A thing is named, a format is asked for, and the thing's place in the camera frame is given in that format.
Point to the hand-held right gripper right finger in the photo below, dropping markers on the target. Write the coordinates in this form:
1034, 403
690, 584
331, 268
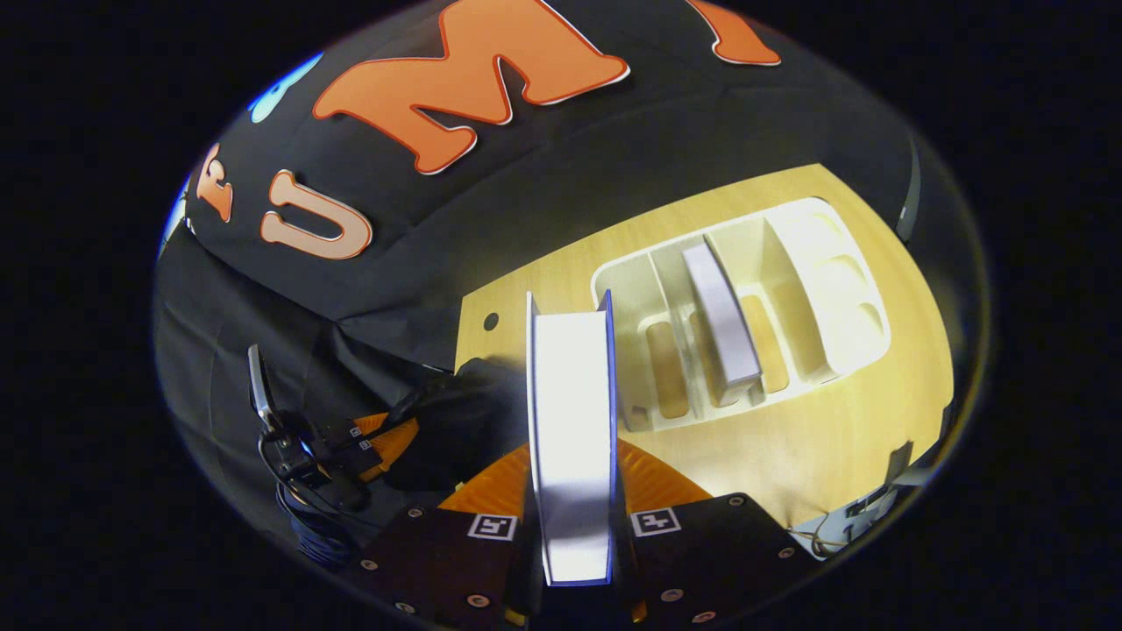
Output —
710, 561

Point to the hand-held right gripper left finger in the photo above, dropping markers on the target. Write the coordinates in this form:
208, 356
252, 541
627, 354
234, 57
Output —
438, 561

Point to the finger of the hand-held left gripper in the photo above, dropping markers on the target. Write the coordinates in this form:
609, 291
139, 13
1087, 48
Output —
342, 433
399, 447

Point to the blue cover book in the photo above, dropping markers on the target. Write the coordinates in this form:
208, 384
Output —
570, 421

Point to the grey cover book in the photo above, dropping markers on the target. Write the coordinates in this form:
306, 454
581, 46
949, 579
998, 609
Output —
723, 333

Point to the white bookshelf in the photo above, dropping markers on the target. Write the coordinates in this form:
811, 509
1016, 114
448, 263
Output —
841, 298

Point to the black side curtain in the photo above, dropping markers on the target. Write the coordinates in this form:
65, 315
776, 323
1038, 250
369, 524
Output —
219, 350

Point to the black table grommet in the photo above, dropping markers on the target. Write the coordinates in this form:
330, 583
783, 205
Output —
491, 322

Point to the dark grey pole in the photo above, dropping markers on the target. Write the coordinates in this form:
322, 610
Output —
912, 202

